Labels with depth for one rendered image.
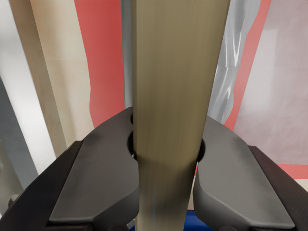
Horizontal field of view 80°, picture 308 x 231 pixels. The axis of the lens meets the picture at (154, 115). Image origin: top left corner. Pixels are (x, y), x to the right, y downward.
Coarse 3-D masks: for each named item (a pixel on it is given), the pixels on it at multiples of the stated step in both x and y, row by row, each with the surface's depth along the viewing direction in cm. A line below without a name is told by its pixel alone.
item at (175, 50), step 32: (160, 0) 5; (192, 0) 5; (224, 0) 5; (160, 32) 5; (192, 32) 5; (160, 64) 6; (192, 64) 6; (160, 96) 6; (192, 96) 6; (160, 128) 7; (192, 128) 7; (160, 160) 8; (192, 160) 8; (160, 192) 9; (160, 224) 10
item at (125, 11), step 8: (120, 0) 11; (128, 0) 11; (128, 8) 11; (128, 16) 11; (128, 24) 11; (128, 32) 11; (128, 40) 12; (128, 48) 12; (128, 56) 12; (128, 64) 12; (128, 72) 13; (128, 80) 13; (128, 88) 13; (128, 96) 14; (128, 104) 14
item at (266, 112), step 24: (96, 72) 25; (120, 72) 25; (240, 72) 25; (264, 72) 25; (288, 72) 25; (96, 96) 27; (120, 96) 27; (240, 96) 27; (264, 96) 26; (288, 96) 26; (96, 120) 29; (240, 120) 28; (264, 120) 28; (288, 120) 28; (264, 144) 31; (288, 144) 31; (288, 168) 33
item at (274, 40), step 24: (96, 0) 21; (264, 0) 21; (288, 0) 21; (96, 24) 22; (120, 24) 22; (264, 24) 22; (288, 24) 22; (96, 48) 23; (120, 48) 23; (264, 48) 23; (288, 48) 23
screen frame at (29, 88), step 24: (0, 0) 18; (24, 0) 20; (0, 24) 19; (24, 24) 20; (0, 48) 20; (24, 48) 20; (0, 72) 21; (24, 72) 21; (24, 96) 23; (48, 96) 25; (24, 120) 25; (48, 120) 25; (48, 144) 26
